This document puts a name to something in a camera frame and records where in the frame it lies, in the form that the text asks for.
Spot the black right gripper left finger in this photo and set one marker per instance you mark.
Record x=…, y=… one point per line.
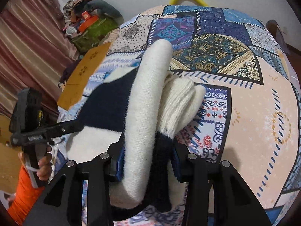
x=61, y=201

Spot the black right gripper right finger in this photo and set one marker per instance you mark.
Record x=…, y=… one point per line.
x=234, y=201

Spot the black and white striped sweater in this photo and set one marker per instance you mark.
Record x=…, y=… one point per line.
x=147, y=105

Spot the person's left hand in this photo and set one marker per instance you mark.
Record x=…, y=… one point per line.
x=45, y=167

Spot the pink striped curtain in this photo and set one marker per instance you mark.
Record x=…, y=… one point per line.
x=34, y=51

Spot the blue patchwork bed sheet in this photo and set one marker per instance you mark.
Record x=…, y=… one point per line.
x=250, y=115

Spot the green patterned storage bag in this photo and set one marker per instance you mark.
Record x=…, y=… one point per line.
x=94, y=34

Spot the orange box on bag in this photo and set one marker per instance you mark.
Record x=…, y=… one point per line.
x=87, y=21

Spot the dark cloth on door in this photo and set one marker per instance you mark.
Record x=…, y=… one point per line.
x=276, y=32

